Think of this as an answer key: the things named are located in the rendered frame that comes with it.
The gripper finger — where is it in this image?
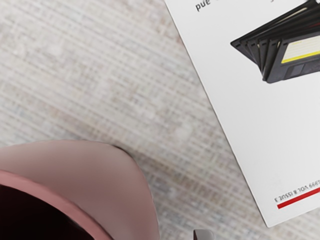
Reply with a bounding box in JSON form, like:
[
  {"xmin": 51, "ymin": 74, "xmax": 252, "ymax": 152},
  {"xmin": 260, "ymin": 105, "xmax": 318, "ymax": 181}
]
[{"xmin": 193, "ymin": 228, "xmax": 216, "ymax": 240}]

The pink cup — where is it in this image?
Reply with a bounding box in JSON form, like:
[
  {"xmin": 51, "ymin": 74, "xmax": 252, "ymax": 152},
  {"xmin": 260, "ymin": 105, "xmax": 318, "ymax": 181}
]
[{"xmin": 0, "ymin": 139, "xmax": 161, "ymax": 240}]

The white printed magazine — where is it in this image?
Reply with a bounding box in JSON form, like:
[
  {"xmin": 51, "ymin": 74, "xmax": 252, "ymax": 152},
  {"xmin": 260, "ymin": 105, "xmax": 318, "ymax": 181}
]
[{"xmin": 164, "ymin": 0, "xmax": 320, "ymax": 229}]

